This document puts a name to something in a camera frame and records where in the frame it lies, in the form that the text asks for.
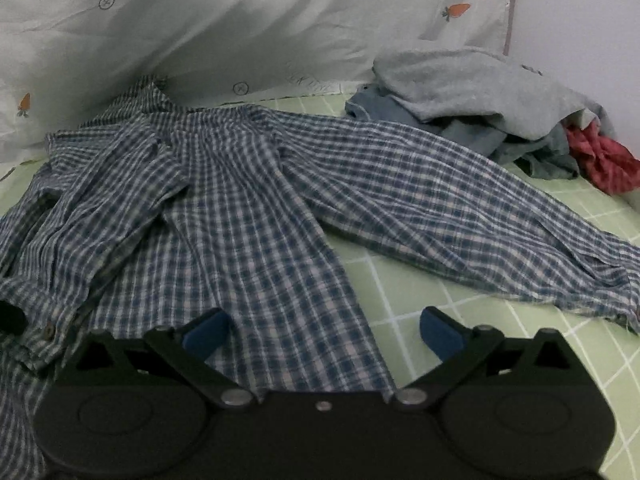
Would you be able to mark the blue white checked shirt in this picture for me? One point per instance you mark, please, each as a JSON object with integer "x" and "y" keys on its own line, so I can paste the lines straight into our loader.
{"x": 240, "y": 210}

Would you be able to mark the dark green garment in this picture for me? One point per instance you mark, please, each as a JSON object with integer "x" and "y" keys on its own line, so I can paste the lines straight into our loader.
{"x": 550, "y": 161}

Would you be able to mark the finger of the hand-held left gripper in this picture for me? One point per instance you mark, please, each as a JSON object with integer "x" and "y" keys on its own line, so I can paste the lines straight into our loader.
{"x": 11, "y": 319}

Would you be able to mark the red patterned garment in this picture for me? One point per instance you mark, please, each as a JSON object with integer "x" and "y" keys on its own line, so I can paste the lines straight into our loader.
{"x": 610, "y": 165}

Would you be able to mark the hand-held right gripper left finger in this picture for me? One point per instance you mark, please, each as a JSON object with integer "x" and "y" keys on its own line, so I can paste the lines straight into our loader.
{"x": 206, "y": 336}

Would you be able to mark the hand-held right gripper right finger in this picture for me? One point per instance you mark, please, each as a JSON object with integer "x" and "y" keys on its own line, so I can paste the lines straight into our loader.
{"x": 442, "y": 335}

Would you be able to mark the carrot printed pale curtain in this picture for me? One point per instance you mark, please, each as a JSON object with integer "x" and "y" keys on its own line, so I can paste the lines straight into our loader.
{"x": 250, "y": 20}

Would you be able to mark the light grey garment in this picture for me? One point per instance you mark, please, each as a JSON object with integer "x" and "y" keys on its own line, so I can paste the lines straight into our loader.
{"x": 465, "y": 85}

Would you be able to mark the blue denim jeans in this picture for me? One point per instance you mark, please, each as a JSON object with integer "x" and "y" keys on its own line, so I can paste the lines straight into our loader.
{"x": 380, "y": 108}

